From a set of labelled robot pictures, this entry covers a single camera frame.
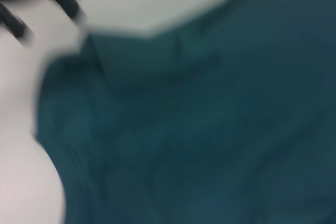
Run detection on teal blue shirt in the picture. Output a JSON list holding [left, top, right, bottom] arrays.
[[31, 0, 336, 224]]

